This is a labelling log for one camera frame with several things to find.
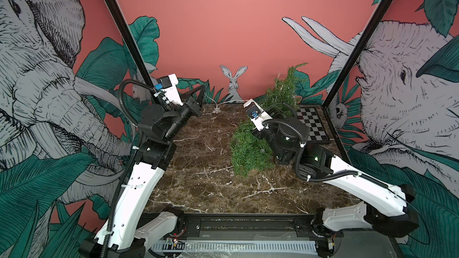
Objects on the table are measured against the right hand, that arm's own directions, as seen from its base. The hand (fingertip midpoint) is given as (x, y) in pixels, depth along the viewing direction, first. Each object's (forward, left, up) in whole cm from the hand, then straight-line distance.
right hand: (257, 101), depth 57 cm
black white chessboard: (+20, -42, -45) cm, 65 cm away
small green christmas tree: (+22, -16, -13) cm, 30 cm away
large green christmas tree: (-6, +2, -23) cm, 24 cm away
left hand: (+2, +17, +5) cm, 17 cm away
